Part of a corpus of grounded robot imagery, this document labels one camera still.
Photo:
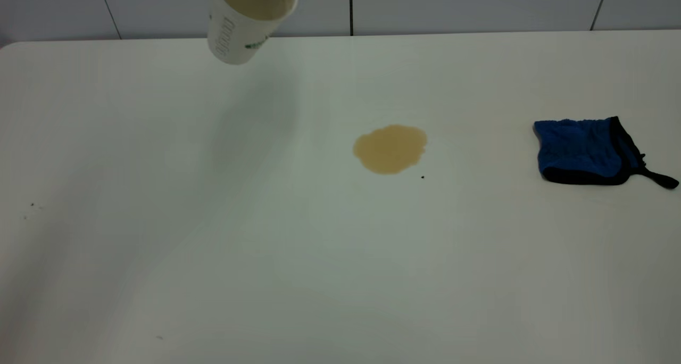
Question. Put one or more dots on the white paper coffee cup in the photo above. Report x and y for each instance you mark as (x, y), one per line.
(234, 34)

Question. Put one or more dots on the blue cloth with black trim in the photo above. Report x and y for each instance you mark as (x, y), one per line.
(577, 148)

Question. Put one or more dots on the brown coffee spill puddle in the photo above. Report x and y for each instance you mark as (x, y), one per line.
(390, 149)

